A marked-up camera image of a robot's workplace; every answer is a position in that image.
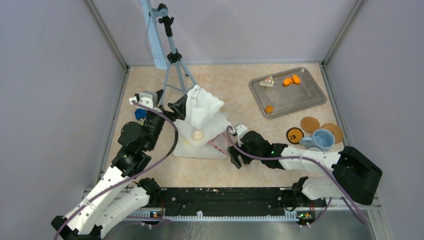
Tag white tiered pillow stand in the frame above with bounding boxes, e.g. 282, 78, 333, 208
173, 85, 231, 159

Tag pink handled tongs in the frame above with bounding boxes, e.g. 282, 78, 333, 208
211, 135, 228, 155

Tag white round bun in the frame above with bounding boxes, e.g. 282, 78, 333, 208
191, 129, 204, 142

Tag round orange cookie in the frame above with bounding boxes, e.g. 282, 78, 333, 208
264, 105, 274, 114

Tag black orange face coaster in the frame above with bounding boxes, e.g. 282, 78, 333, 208
286, 127, 305, 145

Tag small white decorated cake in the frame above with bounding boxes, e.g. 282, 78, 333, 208
259, 76, 275, 88

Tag orange cookie pieces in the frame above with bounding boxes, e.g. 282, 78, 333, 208
282, 74, 301, 87

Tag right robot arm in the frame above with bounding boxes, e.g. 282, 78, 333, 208
224, 127, 383, 206

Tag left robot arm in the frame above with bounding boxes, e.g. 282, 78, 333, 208
51, 89, 188, 240

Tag blue toy car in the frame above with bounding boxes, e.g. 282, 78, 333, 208
134, 108, 147, 121

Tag light blue tripod stand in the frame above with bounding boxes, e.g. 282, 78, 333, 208
138, 0, 198, 94

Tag steel serving tray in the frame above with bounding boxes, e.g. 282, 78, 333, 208
248, 67, 327, 119

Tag round wooden coaster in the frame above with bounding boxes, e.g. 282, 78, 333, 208
300, 116, 321, 133

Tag light blue mug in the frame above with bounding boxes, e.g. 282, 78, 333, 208
299, 128, 335, 152

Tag woven rattan coaster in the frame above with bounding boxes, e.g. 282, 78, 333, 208
320, 123, 344, 144

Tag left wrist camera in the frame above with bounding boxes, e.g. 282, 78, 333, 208
128, 90, 158, 109

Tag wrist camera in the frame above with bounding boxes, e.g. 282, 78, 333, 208
230, 124, 249, 138
128, 90, 158, 109

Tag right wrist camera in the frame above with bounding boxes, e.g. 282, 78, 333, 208
230, 124, 249, 138

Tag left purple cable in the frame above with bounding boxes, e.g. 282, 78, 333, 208
52, 100, 180, 240

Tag purple cable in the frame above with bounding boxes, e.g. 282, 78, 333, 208
52, 100, 180, 240
225, 125, 369, 228

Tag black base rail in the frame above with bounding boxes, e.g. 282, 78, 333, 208
147, 187, 327, 217

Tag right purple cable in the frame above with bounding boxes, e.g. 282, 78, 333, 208
225, 125, 369, 228

